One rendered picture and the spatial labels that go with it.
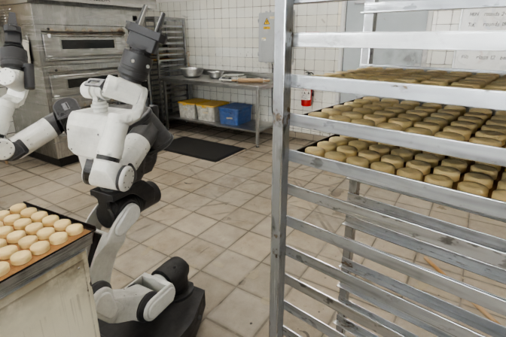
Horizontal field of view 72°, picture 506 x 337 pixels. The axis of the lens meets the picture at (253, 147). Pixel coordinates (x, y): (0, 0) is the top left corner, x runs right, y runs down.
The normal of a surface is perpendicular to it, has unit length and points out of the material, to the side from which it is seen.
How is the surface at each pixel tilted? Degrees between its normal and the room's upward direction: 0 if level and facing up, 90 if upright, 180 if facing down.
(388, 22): 90
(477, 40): 90
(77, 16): 90
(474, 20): 90
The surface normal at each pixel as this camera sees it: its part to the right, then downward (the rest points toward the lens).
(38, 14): 0.84, 0.16
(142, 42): 0.07, 0.18
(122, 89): 0.43, 0.30
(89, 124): -0.33, -0.48
